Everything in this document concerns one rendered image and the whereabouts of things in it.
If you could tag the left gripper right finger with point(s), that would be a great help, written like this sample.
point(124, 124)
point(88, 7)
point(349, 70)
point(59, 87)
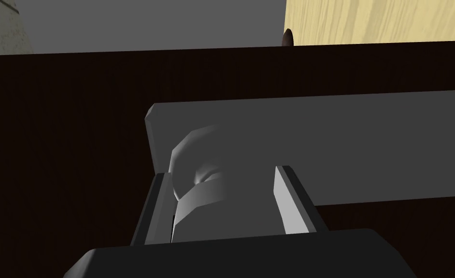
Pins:
point(294, 204)

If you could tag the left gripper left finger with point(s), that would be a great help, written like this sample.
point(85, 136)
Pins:
point(155, 216)

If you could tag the dark brown door leaf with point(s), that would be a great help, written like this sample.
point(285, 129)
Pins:
point(65, 154)

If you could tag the dark brown round knob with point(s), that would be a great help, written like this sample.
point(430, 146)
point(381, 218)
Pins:
point(287, 38)

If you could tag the light wooden door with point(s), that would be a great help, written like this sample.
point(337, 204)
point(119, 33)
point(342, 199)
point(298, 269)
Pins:
point(378, 21)

